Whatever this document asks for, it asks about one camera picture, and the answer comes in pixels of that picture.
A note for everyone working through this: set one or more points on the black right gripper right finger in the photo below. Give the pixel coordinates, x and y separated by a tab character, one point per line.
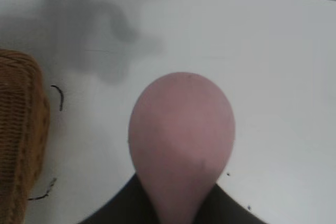
231	205

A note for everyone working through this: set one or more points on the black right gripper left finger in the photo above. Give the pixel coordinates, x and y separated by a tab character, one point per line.
126	205

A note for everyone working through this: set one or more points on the pink soft toy peach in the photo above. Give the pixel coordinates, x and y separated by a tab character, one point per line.
181	134

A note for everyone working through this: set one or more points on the brown woven wicker basket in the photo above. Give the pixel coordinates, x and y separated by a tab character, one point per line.
18	119

